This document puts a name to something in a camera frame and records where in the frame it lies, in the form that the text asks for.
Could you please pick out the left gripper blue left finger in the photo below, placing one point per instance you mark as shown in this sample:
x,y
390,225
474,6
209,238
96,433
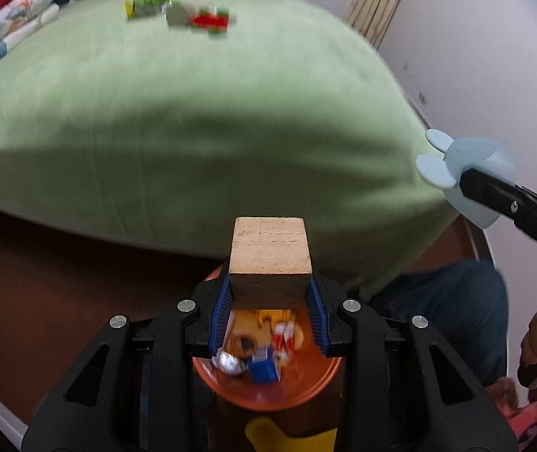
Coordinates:
x,y
220,313

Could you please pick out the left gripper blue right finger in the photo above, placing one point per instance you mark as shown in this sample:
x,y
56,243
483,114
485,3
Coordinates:
x,y
317,316

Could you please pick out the tan wooden block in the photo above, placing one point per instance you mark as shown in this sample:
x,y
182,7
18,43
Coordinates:
x,y
270,265

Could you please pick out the light blue fan-shaped toy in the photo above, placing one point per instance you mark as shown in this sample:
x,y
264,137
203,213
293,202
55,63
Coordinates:
x,y
465,166

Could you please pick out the red green toy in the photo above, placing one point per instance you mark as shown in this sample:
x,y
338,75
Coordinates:
x,y
214,20

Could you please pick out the green snack bag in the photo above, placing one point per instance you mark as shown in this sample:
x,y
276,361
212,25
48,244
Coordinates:
x,y
135,9

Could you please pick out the orange plastic trash bin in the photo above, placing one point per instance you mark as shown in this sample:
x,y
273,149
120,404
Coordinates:
x,y
307,374

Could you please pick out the red white crumpled carton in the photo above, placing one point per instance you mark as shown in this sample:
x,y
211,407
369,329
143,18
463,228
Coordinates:
x,y
283,341

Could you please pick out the brown paper roll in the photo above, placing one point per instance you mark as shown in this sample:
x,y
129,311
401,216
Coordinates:
x,y
243,341

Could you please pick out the crushed silver can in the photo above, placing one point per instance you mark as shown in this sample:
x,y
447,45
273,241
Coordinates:
x,y
228,364

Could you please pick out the blue milk carton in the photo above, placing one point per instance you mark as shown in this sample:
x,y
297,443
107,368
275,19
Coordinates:
x,y
264,367

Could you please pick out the person's blue jeans legs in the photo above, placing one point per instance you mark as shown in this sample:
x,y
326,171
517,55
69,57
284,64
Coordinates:
x,y
467,301

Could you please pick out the pink fleece left sleeve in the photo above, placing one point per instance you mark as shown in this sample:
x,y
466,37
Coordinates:
x,y
522,419

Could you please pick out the light green bed blanket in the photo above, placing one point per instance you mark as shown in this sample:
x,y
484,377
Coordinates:
x,y
150,135

